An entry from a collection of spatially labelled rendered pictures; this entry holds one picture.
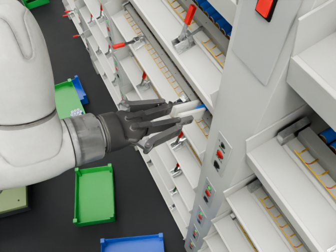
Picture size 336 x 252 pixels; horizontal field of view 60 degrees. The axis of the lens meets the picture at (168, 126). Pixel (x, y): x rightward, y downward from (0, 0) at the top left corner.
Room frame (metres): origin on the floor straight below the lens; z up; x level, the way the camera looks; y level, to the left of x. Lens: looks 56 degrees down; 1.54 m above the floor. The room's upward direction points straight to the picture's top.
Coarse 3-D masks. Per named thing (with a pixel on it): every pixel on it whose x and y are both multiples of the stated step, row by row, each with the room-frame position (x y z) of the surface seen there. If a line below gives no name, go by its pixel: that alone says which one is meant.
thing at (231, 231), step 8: (216, 216) 0.22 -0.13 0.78; (224, 216) 0.23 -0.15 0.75; (232, 216) 0.22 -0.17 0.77; (216, 224) 0.21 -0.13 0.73; (224, 224) 0.21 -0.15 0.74; (232, 224) 0.21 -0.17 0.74; (240, 224) 0.21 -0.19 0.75; (224, 232) 0.19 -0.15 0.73; (232, 232) 0.19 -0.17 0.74; (240, 232) 0.19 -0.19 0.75; (224, 240) 0.17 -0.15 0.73; (232, 240) 0.17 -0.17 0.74; (240, 240) 0.17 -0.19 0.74; (248, 240) 0.17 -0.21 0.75; (232, 248) 0.15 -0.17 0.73; (240, 248) 0.15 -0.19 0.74; (248, 248) 0.15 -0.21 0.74
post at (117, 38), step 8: (104, 0) 0.88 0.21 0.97; (104, 8) 0.90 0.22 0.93; (104, 16) 0.92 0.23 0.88; (112, 24) 0.85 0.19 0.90; (112, 32) 0.85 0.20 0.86; (120, 40) 0.85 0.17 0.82; (112, 48) 0.90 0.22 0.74; (112, 56) 0.92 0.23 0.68; (120, 64) 0.85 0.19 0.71; (120, 72) 0.85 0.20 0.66; (128, 80) 0.86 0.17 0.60; (120, 88) 0.90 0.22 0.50
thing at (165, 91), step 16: (112, 0) 0.85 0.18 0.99; (128, 0) 0.86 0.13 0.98; (112, 16) 0.84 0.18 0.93; (128, 32) 0.75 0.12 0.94; (144, 48) 0.68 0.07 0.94; (144, 64) 0.62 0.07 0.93; (160, 64) 0.60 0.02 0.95; (160, 80) 0.55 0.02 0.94; (160, 96) 0.52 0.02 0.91; (176, 96) 0.49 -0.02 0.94; (208, 112) 0.43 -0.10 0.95; (192, 128) 0.39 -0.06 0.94; (192, 144) 0.35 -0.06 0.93
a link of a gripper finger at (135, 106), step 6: (120, 102) 0.37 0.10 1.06; (126, 102) 0.37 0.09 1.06; (132, 102) 0.38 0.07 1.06; (138, 102) 0.38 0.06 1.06; (144, 102) 0.38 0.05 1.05; (150, 102) 0.38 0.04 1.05; (156, 102) 0.39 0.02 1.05; (162, 102) 0.39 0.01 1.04; (132, 108) 0.37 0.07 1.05; (138, 108) 0.37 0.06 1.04; (144, 108) 0.38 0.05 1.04; (150, 108) 0.38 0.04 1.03
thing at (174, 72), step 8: (128, 8) 0.83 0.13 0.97; (136, 16) 0.78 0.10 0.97; (144, 24) 0.74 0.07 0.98; (144, 32) 0.71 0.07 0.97; (152, 40) 0.67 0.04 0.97; (160, 48) 0.64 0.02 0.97; (160, 56) 0.61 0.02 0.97; (168, 64) 0.58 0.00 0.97; (176, 72) 0.55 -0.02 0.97; (168, 80) 0.54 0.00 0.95; (176, 80) 0.52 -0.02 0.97; (184, 80) 0.52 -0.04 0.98; (184, 88) 0.49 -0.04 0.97; (192, 96) 0.46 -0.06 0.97; (200, 104) 0.44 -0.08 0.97; (200, 120) 0.40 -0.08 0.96; (208, 120) 0.39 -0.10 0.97; (200, 128) 0.38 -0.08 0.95
